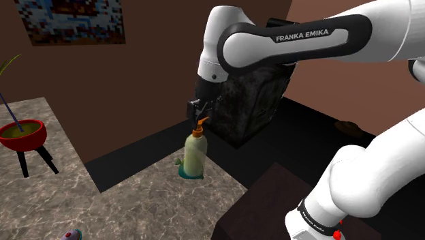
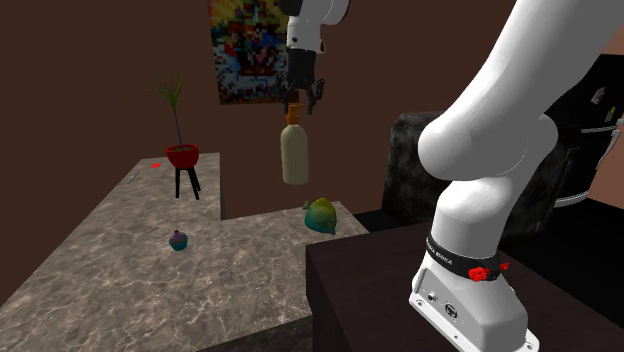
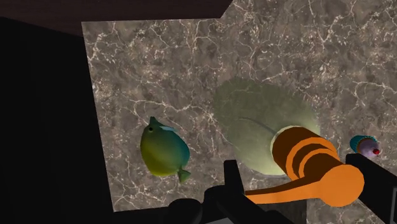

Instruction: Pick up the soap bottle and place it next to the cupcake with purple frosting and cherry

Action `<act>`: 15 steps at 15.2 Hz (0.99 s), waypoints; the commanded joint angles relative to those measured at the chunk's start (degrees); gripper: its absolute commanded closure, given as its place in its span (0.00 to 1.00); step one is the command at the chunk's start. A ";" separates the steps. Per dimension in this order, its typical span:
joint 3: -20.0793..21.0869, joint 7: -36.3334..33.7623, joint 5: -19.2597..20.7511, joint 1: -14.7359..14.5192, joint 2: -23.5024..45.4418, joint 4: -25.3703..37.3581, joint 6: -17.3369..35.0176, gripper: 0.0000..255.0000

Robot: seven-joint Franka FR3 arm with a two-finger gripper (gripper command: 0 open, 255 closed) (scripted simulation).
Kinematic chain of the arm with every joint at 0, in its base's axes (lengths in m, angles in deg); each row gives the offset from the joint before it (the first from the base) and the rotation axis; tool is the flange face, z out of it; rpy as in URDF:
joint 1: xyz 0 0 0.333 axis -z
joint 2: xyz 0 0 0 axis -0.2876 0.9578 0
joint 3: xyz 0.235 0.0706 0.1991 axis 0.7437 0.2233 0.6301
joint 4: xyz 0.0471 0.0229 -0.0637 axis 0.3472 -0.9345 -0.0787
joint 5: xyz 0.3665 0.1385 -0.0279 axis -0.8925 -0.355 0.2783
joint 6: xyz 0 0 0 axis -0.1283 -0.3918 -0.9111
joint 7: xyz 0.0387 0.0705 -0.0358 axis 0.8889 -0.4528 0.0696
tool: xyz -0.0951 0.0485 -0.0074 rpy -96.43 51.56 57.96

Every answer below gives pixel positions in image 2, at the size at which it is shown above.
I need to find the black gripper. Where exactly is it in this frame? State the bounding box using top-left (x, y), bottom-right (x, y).
top-left (277, 48), bottom-right (327, 117)

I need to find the dark mottled armchair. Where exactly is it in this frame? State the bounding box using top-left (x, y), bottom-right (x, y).
top-left (381, 111), bottom-right (582, 241)

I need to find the green and yellow fish figure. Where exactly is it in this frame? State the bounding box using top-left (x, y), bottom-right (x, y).
top-left (302, 197), bottom-right (339, 236)

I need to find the beige bottle with orange pump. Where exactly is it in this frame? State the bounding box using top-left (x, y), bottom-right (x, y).
top-left (279, 103), bottom-right (310, 186)

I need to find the red potted plant on stool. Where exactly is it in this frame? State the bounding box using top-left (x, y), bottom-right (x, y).
top-left (149, 72), bottom-right (203, 202)

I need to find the colourful wall picture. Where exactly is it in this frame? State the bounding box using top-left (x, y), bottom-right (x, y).
top-left (207, 0), bottom-right (294, 106)

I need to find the dark robot stand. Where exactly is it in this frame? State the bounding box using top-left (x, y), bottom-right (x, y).
top-left (305, 221), bottom-right (624, 352)

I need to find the purple cupcake in teal cup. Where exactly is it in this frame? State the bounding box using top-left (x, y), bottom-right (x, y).
top-left (168, 227), bottom-right (190, 252)

